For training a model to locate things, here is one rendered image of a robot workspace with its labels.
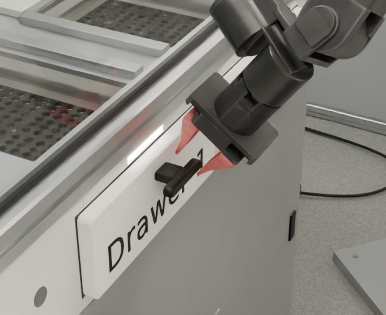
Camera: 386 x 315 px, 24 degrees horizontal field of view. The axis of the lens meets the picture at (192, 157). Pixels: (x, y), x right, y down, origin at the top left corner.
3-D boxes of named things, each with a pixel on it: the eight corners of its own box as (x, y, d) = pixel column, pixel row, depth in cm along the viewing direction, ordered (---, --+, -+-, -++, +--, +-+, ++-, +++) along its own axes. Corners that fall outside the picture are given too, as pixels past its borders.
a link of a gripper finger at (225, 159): (183, 129, 110) (226, 84, 104) (225, 170, 110) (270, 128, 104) (155, 156, 105) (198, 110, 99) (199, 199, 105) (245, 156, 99)
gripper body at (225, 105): (207, 80, 105) (243, 40, 100) (270, 142, 105) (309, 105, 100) (181, 104, 100) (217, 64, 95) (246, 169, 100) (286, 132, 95)
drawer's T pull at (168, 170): (202, 167, 107) (202, 157, 106) (171, 200, 102) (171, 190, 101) (175, 159, 109) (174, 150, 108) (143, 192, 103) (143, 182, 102)
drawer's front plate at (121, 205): (214, 170, 121) (215, 98, 115) (96, 302, 100) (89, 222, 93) (203, 167, 122) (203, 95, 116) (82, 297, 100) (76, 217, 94)
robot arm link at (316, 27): (342, 25, 88) (369, 36, 95) (280, -67, 91) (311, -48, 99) (248, 97, 92) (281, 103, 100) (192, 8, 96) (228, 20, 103)
